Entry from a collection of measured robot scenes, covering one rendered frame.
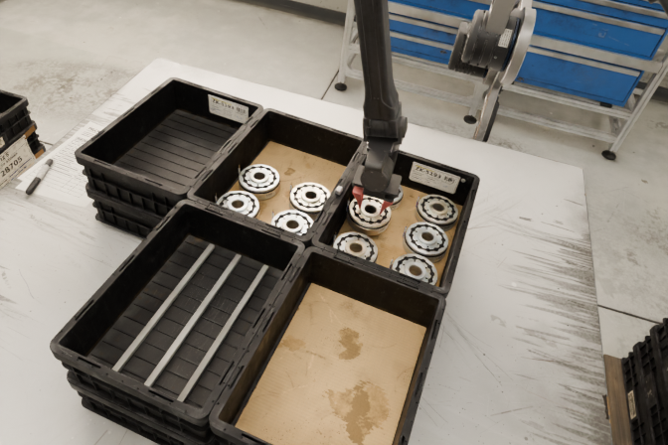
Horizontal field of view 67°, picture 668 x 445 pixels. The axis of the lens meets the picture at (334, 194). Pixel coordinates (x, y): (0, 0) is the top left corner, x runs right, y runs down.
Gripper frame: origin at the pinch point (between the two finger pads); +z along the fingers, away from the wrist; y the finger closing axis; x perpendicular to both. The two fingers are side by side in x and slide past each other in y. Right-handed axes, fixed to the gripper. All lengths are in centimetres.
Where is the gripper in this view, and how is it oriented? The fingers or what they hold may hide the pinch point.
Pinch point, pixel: (371, 207)
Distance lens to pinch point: 121.0
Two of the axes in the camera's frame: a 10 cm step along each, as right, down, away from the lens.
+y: 9.6, 2.7, -1.1
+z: -1.2, 7.0, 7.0
